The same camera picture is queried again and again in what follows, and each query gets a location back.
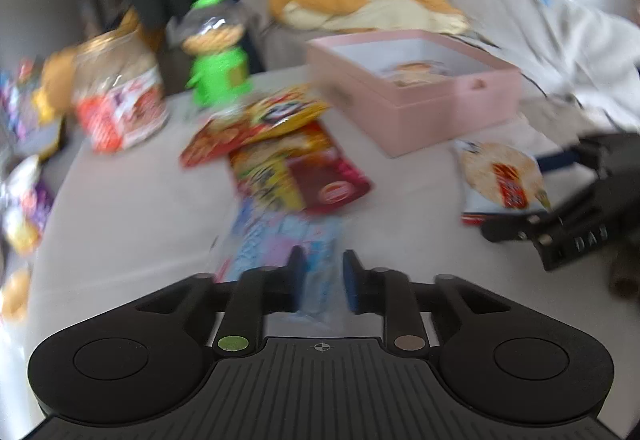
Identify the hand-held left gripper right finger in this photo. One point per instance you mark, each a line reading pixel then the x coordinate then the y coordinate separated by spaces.
pixel 352 280

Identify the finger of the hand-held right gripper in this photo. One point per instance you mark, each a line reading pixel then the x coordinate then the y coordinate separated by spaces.
pixel 560 160
pixel 515 227

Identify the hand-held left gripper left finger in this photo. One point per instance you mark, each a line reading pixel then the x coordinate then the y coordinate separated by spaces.
pixel 297 277

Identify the blue snack packet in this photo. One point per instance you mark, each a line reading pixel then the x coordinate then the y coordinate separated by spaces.
pixel 270 240

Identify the white rice cracker packet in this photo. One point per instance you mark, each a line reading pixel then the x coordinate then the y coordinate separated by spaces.
pixel 500 180

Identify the pink cardboard box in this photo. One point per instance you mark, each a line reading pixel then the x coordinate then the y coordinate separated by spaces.
pixel 425 115

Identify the pale snack packet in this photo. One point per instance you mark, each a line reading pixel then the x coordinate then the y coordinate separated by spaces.
pixel 415 73

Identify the dark red snack packet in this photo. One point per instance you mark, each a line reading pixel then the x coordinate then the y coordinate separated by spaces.
pixel 310 175

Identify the red patterned snack packet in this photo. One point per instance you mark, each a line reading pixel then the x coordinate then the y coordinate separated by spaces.
pixel 215 145

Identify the green candy dispenser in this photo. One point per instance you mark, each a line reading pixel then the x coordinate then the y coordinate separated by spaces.
pixel 217 65

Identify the clear peanut jar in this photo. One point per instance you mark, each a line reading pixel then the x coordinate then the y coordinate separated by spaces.
pixel 120 100

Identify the white grey snack packet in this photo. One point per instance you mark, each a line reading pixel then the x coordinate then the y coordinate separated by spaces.
pixel 22 205

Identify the yellow cushion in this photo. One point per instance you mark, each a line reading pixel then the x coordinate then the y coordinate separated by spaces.
pixel 55 80

